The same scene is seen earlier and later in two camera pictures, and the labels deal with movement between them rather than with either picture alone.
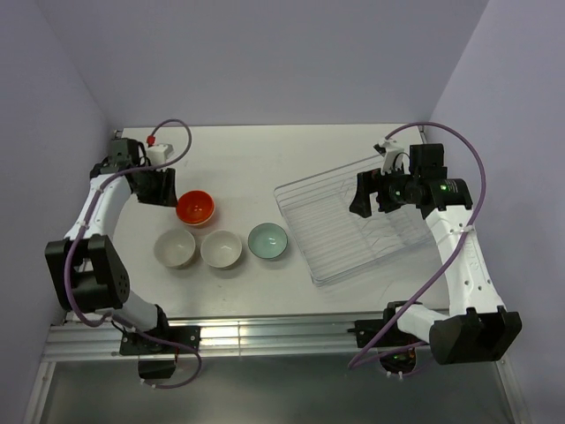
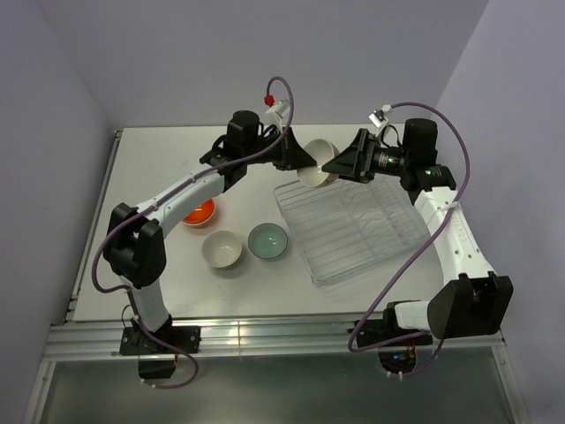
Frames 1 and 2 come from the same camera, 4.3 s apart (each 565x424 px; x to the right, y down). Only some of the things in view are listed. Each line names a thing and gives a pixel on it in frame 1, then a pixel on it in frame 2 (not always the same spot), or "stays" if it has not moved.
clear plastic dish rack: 335,244 stays
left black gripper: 164,194 to 292,155
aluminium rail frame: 320,336 stays
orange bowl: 195,208 stays
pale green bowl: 267,240 stays
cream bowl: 176,248 to 322,151
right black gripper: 376,182 to 356,161
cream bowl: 221,248 stays
